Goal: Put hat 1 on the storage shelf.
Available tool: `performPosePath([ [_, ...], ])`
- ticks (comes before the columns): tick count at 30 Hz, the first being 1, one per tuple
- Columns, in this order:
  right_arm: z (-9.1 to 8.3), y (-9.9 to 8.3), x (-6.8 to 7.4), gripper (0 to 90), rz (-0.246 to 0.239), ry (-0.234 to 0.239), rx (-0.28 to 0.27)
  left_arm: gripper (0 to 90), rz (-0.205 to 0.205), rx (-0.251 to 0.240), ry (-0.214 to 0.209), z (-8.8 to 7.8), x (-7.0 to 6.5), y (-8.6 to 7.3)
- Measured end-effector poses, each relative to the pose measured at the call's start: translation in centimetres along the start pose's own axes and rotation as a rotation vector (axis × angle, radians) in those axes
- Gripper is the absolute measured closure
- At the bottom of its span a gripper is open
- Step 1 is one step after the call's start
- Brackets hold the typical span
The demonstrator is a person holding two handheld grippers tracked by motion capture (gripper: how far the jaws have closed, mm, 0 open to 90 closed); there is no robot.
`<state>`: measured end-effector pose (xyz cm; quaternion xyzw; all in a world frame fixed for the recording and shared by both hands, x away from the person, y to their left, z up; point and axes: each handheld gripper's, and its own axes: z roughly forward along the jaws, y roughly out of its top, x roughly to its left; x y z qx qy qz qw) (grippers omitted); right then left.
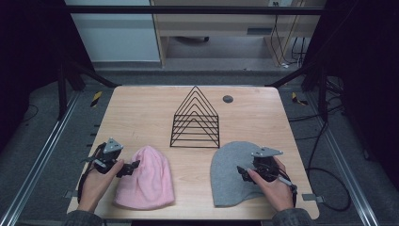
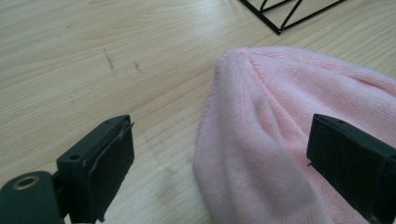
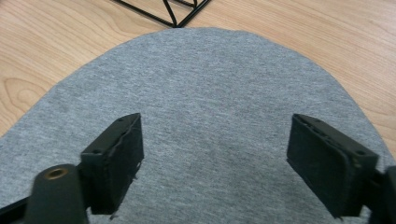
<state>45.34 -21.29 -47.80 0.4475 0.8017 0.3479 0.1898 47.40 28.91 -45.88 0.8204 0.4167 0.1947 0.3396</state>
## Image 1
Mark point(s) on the black curtain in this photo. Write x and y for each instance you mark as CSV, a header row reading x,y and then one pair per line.
x,y
28,62
367,78

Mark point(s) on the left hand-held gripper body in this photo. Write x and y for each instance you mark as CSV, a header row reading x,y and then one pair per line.
x,y
108,157

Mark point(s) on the person's left hand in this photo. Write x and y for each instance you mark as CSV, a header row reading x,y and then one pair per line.
x,y
94,188

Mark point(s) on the black horizontal frame bar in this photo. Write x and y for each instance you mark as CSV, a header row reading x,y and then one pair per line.
x,y
188,9

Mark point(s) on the grey metal table bracket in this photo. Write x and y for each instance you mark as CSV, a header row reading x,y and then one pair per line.
x,y
70,194
313,198

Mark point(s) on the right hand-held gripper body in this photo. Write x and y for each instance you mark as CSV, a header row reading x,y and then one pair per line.
x,y
266,166

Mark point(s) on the person's right hand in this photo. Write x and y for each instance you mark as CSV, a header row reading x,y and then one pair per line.
x,y
277,193

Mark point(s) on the pink beanie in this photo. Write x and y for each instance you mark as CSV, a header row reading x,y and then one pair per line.
x,y
150,182

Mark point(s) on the white partition panel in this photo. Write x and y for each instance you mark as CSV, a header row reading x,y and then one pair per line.
x,y
116,40

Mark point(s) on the grey round desk grommet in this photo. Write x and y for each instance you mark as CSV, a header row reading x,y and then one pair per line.
x,y
228,99

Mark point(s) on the aluminium rail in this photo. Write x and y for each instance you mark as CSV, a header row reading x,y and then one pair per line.
x,y
343,160
40,157

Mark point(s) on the black metal stand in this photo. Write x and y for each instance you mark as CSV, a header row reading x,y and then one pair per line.
x,y
61,94
323,94

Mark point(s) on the grey beanie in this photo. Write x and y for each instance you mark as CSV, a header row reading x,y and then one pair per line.
x,y
229,175

